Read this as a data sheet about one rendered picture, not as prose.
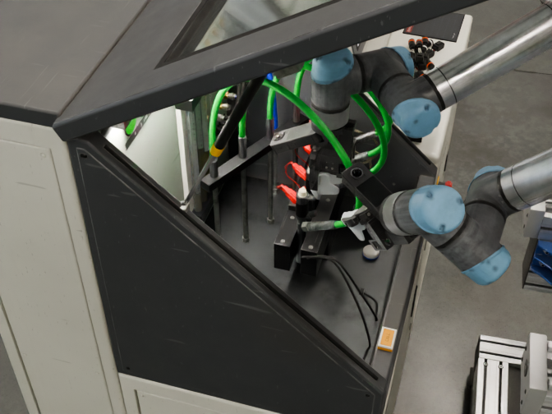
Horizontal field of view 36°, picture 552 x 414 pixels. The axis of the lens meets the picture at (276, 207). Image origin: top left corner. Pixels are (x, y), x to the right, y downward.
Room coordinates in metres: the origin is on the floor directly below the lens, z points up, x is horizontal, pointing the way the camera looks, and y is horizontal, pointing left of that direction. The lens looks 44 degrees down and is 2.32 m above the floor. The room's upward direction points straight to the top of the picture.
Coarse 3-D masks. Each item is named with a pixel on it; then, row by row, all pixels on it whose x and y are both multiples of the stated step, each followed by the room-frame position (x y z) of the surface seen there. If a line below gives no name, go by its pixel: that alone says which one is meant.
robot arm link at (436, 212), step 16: (416, 192) 0.97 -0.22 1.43; (432, 192) 0.95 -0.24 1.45; (448, 192) 0.95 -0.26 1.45; (400, 208) 0.98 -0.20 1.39; (416, 208) 0.94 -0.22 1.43; (432, 208) 0.93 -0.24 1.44; (448, 208) 0.93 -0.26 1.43; (464, 208) 0.94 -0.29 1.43; (400, 224) 0.97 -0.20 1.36; (416, 224) 0.93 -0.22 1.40; (432, 224) 0.91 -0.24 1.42; (448, 224) 0.91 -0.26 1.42; (432, 240) 0.93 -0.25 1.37
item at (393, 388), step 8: (424, 240) 1.51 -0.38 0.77; (416, 272) 1.40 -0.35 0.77; (416, 280) 1.49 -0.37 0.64; (416, 288) 1.49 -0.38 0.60; (408, 304) 1.29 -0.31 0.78; (408, 312) 1.33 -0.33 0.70; (408, 320) 1.41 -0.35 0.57; (408, 328) 1.49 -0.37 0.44; (400, 344) 1.20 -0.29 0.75; (400, 352) 1.26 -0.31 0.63; (400, 360) 1.33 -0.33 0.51; (400, 368) 1.41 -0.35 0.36; (392, 376) 1.08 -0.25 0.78; (400, 376) 1.50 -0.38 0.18; (392, 384) 1.12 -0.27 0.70; (392, 392) 1.18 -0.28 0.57; (392, 400) 1.25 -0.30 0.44; (384, 408) 1.00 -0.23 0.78; (392, 408) 1.33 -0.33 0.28
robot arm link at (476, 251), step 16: (480, 208) 1.00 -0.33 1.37; (464, 224) 0.94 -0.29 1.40; (480, 224) 0.96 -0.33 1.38; (496, 224) 0.97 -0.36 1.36; (448, 240) 0.92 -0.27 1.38; (464, 240) 0.92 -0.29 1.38; (480, 240) 0.92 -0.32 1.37; (496, 240) 0.94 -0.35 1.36; (448, 256) 0.92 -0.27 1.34; (464, 256) 0.91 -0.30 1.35; (480, 256) 0.91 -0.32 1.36; (496, 256) 0.91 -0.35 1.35; (464, 272) 0.91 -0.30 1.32; (480, 272) 0.90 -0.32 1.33; (496, 272) 0.89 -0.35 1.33
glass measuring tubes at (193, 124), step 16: (208, 96) 1.52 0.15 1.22; (176, 112) 1.41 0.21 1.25; (192, 112) 1.42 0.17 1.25; (208, 112) 1.52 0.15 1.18; (192, 128) 1.42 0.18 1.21; (208, 128) 1.52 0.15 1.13; (192, 144) 1.42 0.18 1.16; (208, 144) 1.49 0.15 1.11; (192, 160) 1.42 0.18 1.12; (192, 176) 1.42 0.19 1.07; (208, 192) 1.48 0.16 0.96; (192, 208) 1.43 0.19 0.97; (208, 208) 1.44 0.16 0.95
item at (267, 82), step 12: (264, 84) 1.28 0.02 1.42; (276, 84) 1.28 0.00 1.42; (216, 96) 1.37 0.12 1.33; (288, 96) 1.25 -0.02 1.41; (216, 108) 1.37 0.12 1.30; (300, 108) 1.23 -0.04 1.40; (216, 120) 1.38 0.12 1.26; (312, 120) 1.21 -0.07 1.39; (324, 132) 1.20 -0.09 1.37; (336, 144) 1.18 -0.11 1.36; (360, 204) 1.14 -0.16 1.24
